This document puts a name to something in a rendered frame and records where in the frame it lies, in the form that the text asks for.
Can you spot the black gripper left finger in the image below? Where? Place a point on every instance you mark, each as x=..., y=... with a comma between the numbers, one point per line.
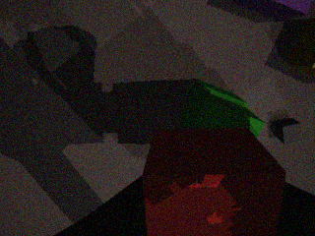
x=122, y=215

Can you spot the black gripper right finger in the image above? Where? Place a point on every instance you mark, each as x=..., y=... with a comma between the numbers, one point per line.
x=297, y=217

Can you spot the purple block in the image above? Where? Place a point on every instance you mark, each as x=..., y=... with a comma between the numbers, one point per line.
x=281, y=10

